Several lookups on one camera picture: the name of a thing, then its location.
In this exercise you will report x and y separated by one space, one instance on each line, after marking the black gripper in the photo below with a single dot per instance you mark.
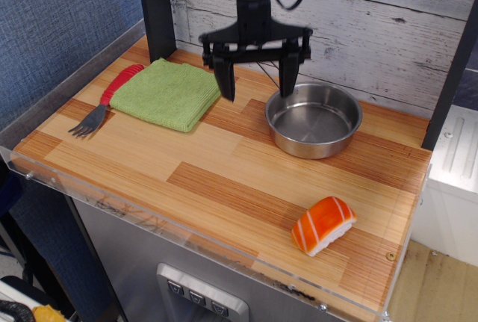
256 36

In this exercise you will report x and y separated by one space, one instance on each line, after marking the stainless steel pot with handle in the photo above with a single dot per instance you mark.
318 120

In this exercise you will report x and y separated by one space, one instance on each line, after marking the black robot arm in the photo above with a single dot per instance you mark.
256 37

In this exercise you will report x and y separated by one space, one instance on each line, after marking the green folded napkin cloth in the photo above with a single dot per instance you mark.
171 95

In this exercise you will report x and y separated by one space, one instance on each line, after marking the toy salmon nigiri sushi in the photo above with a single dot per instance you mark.
322 224

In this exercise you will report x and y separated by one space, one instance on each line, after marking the clear acrylic edge guard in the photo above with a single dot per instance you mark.
229 222

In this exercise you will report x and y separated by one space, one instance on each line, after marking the silver button control panel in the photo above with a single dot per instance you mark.
188 298

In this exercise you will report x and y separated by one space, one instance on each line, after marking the white appliance at right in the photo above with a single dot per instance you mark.
446 217

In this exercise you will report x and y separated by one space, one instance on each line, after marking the yellow object at corner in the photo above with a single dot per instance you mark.
47 314

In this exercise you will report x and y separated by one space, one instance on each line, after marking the left dark vertical post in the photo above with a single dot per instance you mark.
160 35

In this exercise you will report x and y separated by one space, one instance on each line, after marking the dark vertical post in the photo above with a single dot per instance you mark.
160 35
454 76

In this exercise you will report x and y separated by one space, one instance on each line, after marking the red handled metal fork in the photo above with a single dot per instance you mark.
95 118

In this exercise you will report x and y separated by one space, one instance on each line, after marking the right dark vertical post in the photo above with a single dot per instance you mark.
454 76

